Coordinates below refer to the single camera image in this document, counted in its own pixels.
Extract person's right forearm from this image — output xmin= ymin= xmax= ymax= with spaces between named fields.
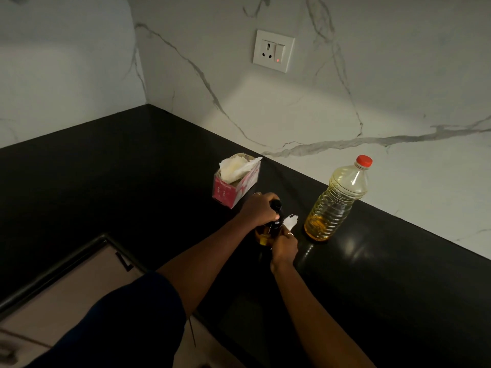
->
xmin=271 ymin=262 xmax=376 ymax=368

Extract person's left hand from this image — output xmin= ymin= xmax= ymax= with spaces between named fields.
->
xmin=238 ymin=192 xmax=281 ymax=229

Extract pink tissue box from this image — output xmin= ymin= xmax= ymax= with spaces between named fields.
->
xmin=212 ymin=152 xmax=262 ymax=210

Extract person's right hand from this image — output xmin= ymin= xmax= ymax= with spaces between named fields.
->
xmin=270 ymin=225 xmax=299 ymax=273

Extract large clear plastic oil bottle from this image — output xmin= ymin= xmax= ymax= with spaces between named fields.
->
xmin=303 ymin=164 xmax=370 ymax=242

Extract white wall socket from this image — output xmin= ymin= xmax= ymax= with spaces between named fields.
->
xmin=253 ymin=29 xmax=296 ymax=74

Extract beige lower cabinet front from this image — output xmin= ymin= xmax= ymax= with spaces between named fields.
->
xmin=0 ymin=235 xmax=246 ymax=368

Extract black small bottle cap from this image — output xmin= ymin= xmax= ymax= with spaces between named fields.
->
xmin=266 ymin=199 xmax=284 ymax=239

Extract white tissues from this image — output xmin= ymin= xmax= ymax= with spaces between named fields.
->
xmin=219 ymin=155 xmax=264 ymax=185

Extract black countertop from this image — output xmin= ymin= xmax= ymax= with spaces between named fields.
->
xmin=0 ymin=104 xmax=491 ymax=368

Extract person's left forearm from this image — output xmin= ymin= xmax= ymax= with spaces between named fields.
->
xmin=157 ymin=218 xmax=254 ymax=318

